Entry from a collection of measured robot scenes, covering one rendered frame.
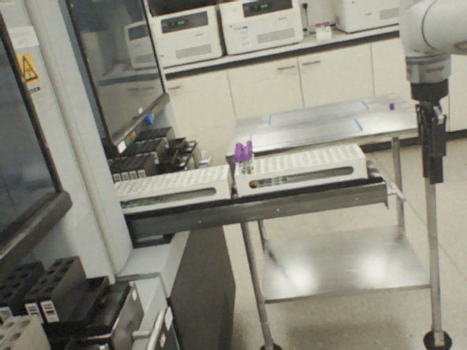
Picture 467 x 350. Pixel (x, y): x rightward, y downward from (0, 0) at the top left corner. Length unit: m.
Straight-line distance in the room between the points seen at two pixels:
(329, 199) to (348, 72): 2.40
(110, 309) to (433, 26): 0.74
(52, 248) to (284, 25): 2.69
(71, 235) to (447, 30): 0.74
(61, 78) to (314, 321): 1.39
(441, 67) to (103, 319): 0.80
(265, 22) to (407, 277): 2.17
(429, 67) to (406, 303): 1.19
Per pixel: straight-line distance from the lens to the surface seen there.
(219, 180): 1.03
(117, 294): 0.80
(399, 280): 1.64
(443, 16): 0.90
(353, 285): 1.62
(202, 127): 3.44
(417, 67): 1.03
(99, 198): 0.97
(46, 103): 0.84
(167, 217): 1.07
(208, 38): 3.32
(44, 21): 0.92
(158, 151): 1.37
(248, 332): 1.93
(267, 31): 3.31
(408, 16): 1.01
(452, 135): 3.76
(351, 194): 1.04
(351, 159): 1.03
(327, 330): 1.89
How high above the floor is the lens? 1.22
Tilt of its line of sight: 20 degrees down
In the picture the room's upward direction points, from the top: 11 degrees counter-clockwise
